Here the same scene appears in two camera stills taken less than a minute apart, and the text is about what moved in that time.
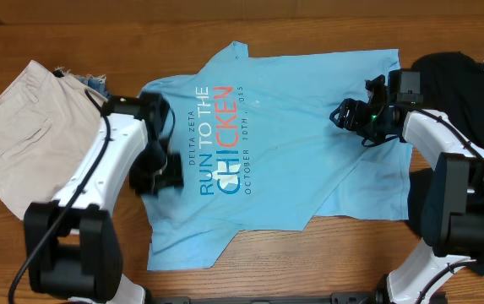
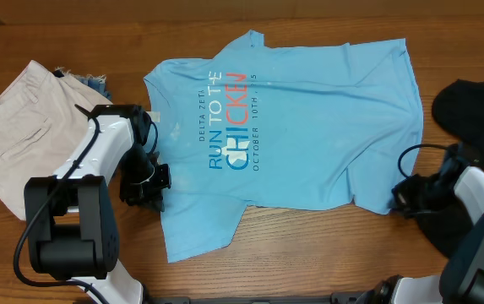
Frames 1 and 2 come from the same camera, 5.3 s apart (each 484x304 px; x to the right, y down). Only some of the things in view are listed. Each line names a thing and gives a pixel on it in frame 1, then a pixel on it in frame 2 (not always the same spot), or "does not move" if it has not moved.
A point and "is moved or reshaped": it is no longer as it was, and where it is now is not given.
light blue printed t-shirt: x=260 y=153 is moved or reshaped
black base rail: x=335 y=297 does not move
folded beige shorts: x=31 y=136 does not move
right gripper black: x=355 y=115 -> x=407 y=196
